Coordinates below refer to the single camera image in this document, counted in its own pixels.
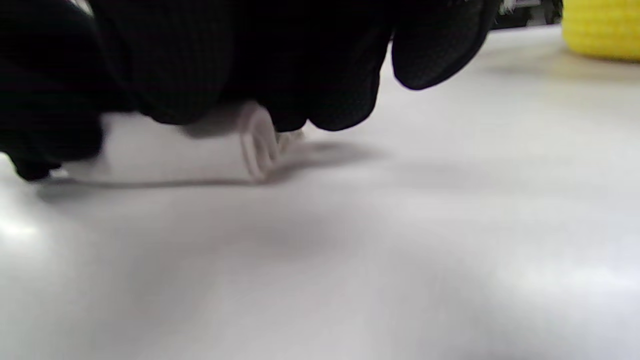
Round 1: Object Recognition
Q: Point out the yellow ribbed basket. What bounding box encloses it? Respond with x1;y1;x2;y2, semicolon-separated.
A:
561;0;640;63

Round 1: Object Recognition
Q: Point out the person's right hand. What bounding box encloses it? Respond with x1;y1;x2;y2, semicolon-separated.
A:
0;0;502;182

